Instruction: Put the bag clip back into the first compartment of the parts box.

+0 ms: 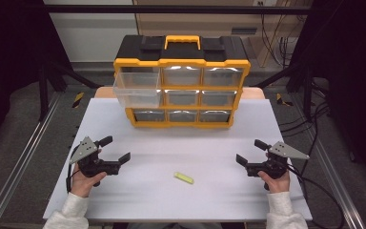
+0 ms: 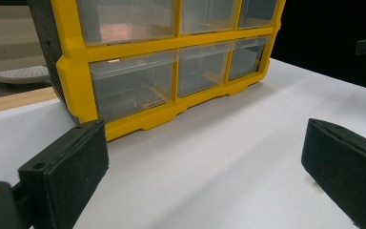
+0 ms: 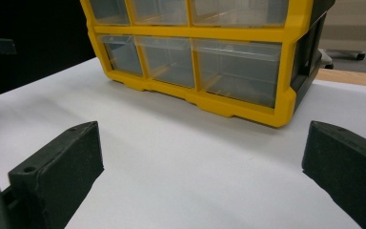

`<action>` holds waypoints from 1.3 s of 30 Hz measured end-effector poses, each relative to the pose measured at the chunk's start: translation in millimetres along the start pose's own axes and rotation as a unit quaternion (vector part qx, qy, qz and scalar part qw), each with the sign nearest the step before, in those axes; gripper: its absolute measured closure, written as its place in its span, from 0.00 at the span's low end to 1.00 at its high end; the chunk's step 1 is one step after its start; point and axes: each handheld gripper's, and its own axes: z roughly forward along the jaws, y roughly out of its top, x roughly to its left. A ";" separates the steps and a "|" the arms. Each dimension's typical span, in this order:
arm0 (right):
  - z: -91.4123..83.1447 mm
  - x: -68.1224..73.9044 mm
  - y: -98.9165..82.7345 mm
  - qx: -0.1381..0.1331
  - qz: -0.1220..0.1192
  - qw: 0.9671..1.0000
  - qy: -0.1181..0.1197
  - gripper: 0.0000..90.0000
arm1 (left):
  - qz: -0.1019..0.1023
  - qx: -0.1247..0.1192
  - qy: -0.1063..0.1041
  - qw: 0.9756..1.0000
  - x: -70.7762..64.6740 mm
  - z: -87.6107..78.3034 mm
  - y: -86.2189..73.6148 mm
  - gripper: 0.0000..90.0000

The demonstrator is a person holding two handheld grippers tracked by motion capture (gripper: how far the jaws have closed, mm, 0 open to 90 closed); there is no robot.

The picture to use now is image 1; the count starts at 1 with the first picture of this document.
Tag yellow black floor tape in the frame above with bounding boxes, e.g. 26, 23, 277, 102
275, 93, 295, 108
71, 91, 86, 109

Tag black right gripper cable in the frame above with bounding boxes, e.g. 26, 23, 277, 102
286, 164, 346, 229

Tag small yellow-green bar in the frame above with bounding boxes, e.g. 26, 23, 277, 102
173, 171, 195, 185

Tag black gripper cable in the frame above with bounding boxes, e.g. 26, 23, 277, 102
65, 144, 81, 194
286, 164, 346, 229

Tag yellow black drawer organizer cabinet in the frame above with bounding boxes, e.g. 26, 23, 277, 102
112, 33, 252, 130

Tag person's left hand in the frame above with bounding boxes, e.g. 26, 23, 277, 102
71, 148, 108, 198

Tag black metal stand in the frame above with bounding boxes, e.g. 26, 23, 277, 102
253, 61, 316, 119
38, 59, 104, 122

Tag clear plastic drawer bin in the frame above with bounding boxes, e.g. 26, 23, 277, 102
112, 72, 163, 110

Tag black floor cables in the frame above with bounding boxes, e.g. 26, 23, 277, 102
278, 80, 332, 179

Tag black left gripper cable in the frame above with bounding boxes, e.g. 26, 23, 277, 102
65, 144, 81, 194

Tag dark curtain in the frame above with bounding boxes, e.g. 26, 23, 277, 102
0, 0, 74, 156
290, 0, 366, 185

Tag black horizontal bar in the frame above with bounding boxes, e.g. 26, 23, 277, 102
43, 4, 314, 15

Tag wooden cabinet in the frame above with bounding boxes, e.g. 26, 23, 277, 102
134, 0, 314, 40

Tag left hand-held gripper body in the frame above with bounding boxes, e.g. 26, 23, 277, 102
69, 135, 122, 179

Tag person's right hand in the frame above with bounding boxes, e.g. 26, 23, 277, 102
257, 170, 291, 195

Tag hanging black cables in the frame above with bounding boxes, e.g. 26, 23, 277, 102
259, 2, 309, 69

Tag aluminium rail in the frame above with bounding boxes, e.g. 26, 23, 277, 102
0, 91, 63, 229
309, 133, 366, 229

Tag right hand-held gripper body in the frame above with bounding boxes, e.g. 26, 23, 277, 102
245, 140, 311, 180

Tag set of clear drawers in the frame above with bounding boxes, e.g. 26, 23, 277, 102
132, 65, 245, 124

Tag wooden table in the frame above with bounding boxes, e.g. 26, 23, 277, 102
94, 86, 267, 100

